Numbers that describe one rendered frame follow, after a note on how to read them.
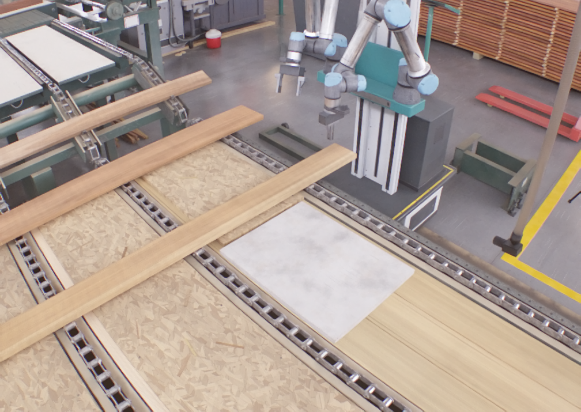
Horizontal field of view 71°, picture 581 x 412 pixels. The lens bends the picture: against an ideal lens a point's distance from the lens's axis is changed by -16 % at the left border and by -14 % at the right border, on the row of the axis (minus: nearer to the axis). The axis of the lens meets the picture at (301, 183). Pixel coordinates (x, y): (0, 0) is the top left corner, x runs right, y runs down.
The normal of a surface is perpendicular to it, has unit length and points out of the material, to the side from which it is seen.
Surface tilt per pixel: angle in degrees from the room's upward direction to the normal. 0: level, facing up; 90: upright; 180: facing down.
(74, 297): 0
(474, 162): 90
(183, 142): 0
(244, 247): 0
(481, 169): 90
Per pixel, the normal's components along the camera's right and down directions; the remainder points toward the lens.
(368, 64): -0.70, 0.40
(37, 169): 0.71, 0.41
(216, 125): 0.01, -0.82
